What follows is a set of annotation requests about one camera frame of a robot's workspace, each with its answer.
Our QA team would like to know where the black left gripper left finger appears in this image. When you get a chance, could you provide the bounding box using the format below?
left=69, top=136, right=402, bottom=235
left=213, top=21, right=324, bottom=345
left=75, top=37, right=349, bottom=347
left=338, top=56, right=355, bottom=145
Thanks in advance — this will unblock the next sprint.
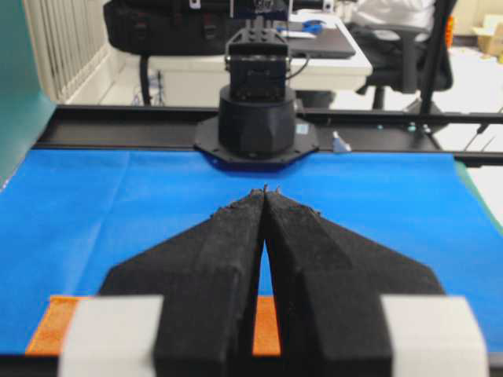
left=98, top=189, right=264, bottom=376

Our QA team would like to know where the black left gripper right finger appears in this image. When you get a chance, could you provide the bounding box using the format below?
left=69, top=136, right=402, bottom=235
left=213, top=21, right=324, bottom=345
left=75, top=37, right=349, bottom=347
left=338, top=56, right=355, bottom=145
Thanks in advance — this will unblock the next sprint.
left=264, top=192, right=444, bottom=376

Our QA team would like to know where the orange towel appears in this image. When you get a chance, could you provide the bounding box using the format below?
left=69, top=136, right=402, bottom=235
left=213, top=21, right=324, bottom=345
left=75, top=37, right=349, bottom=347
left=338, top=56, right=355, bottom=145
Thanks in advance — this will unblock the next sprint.
left=24, top=295, right=281, bottom=357

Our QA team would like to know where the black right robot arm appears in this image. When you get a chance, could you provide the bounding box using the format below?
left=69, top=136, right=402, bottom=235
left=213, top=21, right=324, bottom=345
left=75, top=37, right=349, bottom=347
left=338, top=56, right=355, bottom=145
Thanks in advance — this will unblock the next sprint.
left=194, top=1, right=319, bottom=165

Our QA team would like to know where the blue table cloth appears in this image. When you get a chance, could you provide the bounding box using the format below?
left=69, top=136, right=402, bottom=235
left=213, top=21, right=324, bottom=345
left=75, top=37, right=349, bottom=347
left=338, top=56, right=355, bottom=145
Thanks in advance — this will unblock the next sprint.
left=1, top=150, right=502, bottom=353

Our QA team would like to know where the white desk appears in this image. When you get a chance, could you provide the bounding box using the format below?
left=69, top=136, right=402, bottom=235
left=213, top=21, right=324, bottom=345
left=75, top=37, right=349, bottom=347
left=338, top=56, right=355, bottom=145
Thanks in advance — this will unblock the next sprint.
left=149, top=11, right=373, bottom=107

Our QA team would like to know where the black office chair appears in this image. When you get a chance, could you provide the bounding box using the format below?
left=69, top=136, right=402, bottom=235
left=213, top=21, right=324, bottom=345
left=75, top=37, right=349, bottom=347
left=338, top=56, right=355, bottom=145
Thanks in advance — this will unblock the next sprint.
left=347, top=1, right=456, bottom=110

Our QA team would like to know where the black backpack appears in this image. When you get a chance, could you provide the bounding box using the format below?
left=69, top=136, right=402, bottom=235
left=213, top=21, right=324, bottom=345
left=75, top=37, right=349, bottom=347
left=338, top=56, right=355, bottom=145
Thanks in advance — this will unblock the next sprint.
left=103, top=1, right=245, bottom=57

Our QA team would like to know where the person in white shirt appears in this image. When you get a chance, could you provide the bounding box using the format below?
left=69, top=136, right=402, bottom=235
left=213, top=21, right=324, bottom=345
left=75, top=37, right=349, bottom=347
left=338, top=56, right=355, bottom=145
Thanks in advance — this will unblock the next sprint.
left=349, top=0, right=435, bottom=42

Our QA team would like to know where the cardboard box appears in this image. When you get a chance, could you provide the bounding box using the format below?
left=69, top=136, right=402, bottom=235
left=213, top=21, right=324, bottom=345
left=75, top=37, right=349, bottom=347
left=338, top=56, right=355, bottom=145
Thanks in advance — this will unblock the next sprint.
left=472, top=14, right=502, bottom=57

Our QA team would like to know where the black table frame rail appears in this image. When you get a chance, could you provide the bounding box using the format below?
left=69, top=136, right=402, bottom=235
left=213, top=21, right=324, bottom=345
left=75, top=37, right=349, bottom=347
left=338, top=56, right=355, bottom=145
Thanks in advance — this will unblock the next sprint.
left=35, top=105, right=502, bottom=167

